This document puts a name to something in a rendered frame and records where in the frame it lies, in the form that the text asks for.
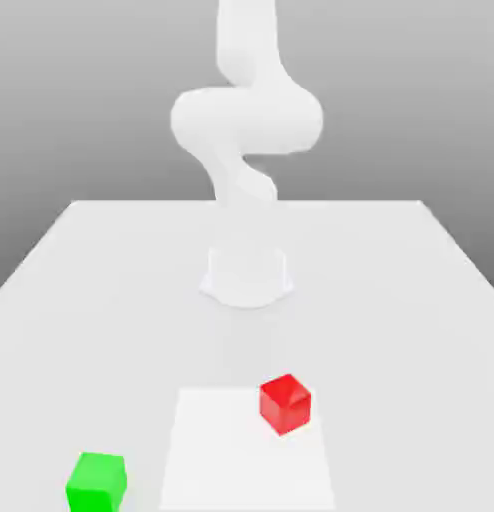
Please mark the small red cube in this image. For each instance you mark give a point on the small red cube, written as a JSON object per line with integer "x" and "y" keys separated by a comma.
{"x": 285, "y": 404}

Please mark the small green cube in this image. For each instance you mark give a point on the small green cube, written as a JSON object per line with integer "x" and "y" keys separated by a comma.
{"x": 96, "y": 482}

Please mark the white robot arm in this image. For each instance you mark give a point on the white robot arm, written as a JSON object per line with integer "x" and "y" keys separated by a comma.
{"x": 247, "y": 120}

